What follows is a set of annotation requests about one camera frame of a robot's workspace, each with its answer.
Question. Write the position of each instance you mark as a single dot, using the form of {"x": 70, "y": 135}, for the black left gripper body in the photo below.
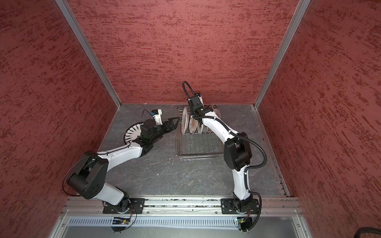
{"x": 164, "y": 128}

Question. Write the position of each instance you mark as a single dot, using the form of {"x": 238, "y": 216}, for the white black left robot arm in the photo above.
{"x": 87, "y": 177}

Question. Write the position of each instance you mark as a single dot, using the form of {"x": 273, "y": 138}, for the plain white plate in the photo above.
{"x": 185, "y": 120}

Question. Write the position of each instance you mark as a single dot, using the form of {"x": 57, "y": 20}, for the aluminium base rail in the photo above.
{"x": 179, "y": 212}

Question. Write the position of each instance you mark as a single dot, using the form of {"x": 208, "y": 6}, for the white plate blue rim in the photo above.
{"x": 201, "y": 128}

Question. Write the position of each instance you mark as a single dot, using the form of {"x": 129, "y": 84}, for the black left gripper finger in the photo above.
{"x": 173, "y": 127}
{"x": 173, "y": 121}

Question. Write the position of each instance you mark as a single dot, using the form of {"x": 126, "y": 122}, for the left base circuit board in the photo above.
{"x": 119, "y": 224}

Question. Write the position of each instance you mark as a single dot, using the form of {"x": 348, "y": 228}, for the base circuit board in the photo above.
{"x": 119, "y": 224}
{"x": 244, "y": 224}

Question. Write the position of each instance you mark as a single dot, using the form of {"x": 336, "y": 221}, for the aluminium corner post left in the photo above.
{"x": 80, "y": 35}

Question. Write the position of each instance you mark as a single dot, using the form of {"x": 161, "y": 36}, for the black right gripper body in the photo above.
{"x": 193, "y": 113}

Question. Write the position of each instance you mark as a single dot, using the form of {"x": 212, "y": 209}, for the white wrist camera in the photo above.
{"x": 156, "y": 114}
{"x": 195, "y": 100}

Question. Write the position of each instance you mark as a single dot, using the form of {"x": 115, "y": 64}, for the aluminium corner post right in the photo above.
{"x": 287, "y": 38}

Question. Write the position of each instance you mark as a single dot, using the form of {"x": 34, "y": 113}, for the aluminium corner post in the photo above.
{"x": 80, "y": 35}
{"x": 287, "y": 38}

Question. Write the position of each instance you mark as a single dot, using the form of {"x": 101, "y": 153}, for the white plate blue ray pattern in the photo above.
{"x": 132, "y": 133}

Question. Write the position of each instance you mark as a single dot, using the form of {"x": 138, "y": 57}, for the metal wire dish rack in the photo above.
{"x": 197, "y": 146}

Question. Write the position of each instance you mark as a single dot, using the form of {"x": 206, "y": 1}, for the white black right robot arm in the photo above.
{"x": 237, "y": 152}

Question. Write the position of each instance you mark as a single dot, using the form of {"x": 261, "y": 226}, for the orange sunburst green rim plate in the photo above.
{"x": 216, "y": 110}

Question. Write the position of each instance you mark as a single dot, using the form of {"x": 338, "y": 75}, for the white plate red flowers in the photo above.
{"x": 193, "y": 124}

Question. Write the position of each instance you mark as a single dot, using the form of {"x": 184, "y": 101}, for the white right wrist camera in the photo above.
{"x": 195, "y": 100}

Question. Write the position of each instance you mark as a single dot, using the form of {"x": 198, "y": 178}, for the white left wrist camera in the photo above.
{"x": 156, "y": 114}

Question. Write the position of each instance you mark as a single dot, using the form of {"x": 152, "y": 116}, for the right base circuit board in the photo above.
{"x": 244, "y": 224}

